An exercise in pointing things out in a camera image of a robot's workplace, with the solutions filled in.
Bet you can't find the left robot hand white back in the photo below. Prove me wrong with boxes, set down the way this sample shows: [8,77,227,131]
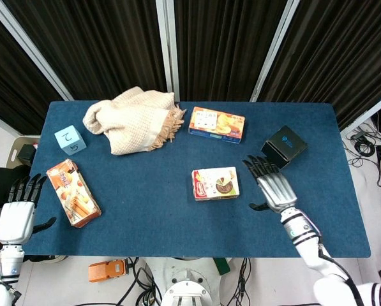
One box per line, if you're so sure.
[0,173,57,245]

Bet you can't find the right robot hand silver back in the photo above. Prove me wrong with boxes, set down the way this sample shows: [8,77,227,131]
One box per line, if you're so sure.
[243,155,298,214]

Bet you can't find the white and red cookie box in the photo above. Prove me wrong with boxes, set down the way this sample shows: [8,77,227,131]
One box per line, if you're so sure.
[191,166,241,202]

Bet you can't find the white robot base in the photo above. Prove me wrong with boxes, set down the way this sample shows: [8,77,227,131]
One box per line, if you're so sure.
[160,257,218,306]

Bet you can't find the dark green rectangular block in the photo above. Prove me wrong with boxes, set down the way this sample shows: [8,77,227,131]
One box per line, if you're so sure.
[213,257,232,276]

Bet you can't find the black cardboard box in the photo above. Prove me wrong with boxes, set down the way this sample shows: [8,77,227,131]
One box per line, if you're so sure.
[260,124,308,170]

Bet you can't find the orange wafer snack box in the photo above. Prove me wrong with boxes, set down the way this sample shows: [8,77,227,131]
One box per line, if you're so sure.
[45,158,102,229]

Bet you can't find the beige plastic bin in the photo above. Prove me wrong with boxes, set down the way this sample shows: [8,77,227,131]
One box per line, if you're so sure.
[6,135,41,170]

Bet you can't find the orange and blue snack box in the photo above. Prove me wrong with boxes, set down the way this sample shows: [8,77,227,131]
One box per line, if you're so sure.
[188,106,246,145]

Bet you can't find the light blue cube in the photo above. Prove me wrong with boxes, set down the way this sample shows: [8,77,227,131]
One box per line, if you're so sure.
[54,124,87,156]

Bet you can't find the orange device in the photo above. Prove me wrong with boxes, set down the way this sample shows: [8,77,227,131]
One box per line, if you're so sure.
[87,259,130,284]

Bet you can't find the blue table mat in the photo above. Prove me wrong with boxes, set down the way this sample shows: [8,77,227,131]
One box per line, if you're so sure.
[23,101,371,258]

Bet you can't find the black curtain panel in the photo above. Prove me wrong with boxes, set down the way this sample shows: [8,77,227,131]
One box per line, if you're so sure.
[1,0,167,101]
[258,0,381,131]
[173,0,288,103]
[0,6,64,135]

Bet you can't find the beige fringed woven towel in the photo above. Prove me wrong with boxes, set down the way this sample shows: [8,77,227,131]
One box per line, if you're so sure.
[82,85,186,156]

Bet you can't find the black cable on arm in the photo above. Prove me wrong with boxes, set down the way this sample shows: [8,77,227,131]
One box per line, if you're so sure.
[317,242,361,306]

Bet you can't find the coiled black cables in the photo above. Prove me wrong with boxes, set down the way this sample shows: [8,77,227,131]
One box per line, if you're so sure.
[342,122,381,167]

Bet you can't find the white frame post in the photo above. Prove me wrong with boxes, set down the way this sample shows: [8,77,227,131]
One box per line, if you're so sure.
[340,91,381,138]
[0,0,75,101]
[154,0,181,103]
[249,0,301,103]

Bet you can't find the black floor cable bundle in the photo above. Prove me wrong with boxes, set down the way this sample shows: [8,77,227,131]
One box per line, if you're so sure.
[87,257,165,306]

